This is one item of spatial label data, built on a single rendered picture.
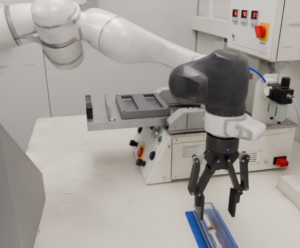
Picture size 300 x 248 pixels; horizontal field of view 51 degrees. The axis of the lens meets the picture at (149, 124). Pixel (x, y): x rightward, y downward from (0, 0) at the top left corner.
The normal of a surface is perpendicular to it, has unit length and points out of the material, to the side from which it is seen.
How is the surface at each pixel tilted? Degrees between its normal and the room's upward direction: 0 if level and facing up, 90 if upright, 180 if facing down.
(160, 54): 110
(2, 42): 120
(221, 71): 81
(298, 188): 0
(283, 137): 90
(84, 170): 0
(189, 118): 90
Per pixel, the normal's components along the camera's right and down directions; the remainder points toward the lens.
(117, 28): -0.10, -0.28
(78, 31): 0.38, 0.69
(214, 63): -0.78, 0.09
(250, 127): 0.20, -0.80
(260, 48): -0.98, 0.07
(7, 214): 0.15, 0.36
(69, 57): 0.53, 0.73
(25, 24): 0.30, 0.21
